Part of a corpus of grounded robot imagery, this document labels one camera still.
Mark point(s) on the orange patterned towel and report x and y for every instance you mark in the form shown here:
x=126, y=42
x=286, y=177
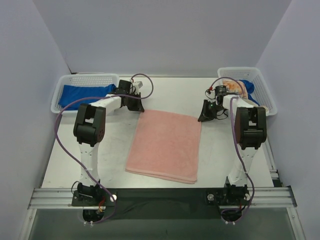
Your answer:
x=235, y=86

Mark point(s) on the white right plastic basket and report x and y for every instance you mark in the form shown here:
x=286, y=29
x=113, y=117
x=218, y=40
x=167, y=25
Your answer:
x=261, y=92

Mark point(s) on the pink towel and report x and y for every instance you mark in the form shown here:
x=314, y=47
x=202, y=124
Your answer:
x=165, y=146

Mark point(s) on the folded blue towel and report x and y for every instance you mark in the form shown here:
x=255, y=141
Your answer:
x=72, y=93

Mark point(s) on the aluminium frame rail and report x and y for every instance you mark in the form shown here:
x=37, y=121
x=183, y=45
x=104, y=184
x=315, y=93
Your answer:
x=271, y=216

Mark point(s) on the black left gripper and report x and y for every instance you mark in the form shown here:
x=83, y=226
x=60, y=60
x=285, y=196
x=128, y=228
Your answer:
x=133, y=102

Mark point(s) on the white plastic basket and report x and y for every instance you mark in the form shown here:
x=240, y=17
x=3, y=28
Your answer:
x=81, y=80
x=261, y=92

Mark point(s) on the blue towel in right basket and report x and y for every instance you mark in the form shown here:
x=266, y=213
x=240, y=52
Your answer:
x=250, y=88

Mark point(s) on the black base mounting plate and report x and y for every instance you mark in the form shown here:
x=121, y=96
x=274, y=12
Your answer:
x=228, y=203

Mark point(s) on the white left plastic basket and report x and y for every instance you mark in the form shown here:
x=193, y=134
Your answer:
x=81, y=80

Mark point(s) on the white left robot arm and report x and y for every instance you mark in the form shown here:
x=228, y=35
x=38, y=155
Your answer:
x=89, y=130

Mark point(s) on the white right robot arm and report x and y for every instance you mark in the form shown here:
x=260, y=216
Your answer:
x=249, y=131

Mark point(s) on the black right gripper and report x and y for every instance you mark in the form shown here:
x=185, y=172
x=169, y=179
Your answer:
x=208, y=110

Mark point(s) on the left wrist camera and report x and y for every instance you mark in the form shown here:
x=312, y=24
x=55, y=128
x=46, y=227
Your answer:
x=137, y=85

